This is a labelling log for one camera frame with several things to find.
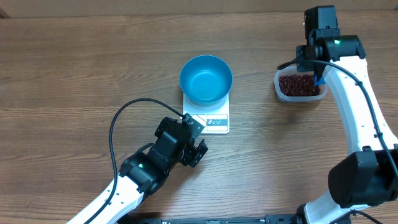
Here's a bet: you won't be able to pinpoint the blue plastic measuring scoop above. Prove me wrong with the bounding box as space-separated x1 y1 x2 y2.
313 75 326 86

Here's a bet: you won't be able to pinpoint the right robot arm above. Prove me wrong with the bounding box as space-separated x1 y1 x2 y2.
296 6 397 223

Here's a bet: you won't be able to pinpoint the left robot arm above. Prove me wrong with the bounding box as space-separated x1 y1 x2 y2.
69 114 208 223

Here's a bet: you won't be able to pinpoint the white digital kitchen scale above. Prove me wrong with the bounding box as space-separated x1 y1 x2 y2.
183 94 230 134

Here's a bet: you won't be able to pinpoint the teal round bowl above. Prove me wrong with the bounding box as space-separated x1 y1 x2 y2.
179 55 233 104

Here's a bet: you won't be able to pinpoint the clear plastic food container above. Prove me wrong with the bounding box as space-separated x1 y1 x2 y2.
274 65 328 103

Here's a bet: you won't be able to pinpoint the red adzuki beans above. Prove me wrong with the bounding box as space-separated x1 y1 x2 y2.
278 74 320 96

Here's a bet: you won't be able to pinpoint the left black camera cable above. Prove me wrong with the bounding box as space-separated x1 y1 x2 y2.
83 98 187 224

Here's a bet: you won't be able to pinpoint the black camera cable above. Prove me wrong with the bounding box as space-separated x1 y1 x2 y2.
276 58 398 224
83 98 187 224

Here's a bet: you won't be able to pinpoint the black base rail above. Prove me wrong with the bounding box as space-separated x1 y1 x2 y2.
116 214 306 224

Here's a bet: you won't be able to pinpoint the right black camera cable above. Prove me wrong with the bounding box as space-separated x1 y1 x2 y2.
276 58 398 224

